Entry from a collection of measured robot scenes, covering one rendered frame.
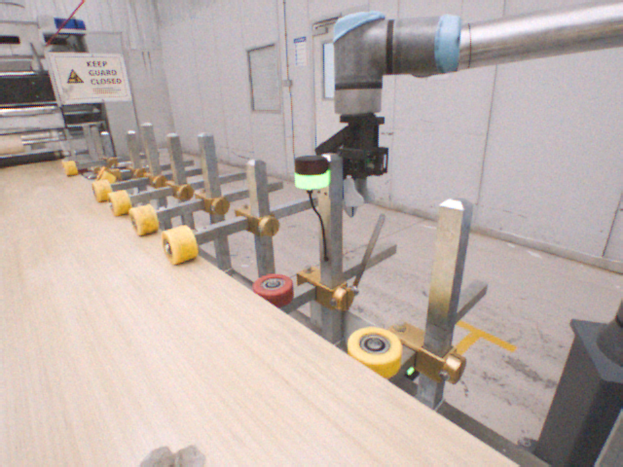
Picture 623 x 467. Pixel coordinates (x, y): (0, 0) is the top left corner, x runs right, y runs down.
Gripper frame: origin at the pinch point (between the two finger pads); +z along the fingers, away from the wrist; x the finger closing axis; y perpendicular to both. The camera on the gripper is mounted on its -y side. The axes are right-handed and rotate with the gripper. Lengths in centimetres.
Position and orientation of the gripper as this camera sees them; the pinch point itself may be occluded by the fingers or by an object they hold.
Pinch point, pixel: (348, 210)
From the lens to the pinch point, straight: 74.8
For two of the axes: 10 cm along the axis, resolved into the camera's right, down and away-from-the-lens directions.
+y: 6.8, 2.5, -6.9
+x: 7.3, -2.8, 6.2
